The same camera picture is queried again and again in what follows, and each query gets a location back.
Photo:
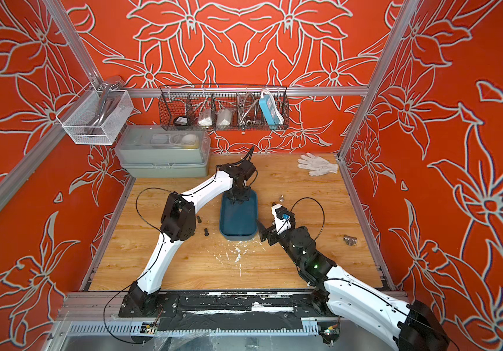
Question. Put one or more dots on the light blue box in basket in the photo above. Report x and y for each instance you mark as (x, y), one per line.
(269, 109)

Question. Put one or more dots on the white work glove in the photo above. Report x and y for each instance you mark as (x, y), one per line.
(316, 165)

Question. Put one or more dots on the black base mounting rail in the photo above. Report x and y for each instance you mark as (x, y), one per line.
(229, 310)

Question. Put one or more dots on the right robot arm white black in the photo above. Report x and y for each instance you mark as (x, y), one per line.
(401, 325)

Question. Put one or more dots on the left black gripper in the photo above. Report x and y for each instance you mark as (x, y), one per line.
(245, 198)

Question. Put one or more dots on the clear plastic wall bin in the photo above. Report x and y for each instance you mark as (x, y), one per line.
(99, 115)

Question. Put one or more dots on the small metal clamp on table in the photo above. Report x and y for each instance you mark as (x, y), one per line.
(350, 240)

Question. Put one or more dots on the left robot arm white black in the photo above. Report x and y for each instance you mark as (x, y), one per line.
(179, 223)

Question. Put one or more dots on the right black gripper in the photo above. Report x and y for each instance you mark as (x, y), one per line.
(264, 234)

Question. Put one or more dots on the teal plastic storage box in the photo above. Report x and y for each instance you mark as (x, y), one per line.
(238, 220)

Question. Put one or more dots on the grey lidded storage container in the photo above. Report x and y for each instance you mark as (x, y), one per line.
(151, 152)

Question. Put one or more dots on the black wire wall basket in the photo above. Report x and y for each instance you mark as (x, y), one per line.
(230, 106)

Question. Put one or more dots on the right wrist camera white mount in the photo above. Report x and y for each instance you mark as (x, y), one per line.
(284, 219)

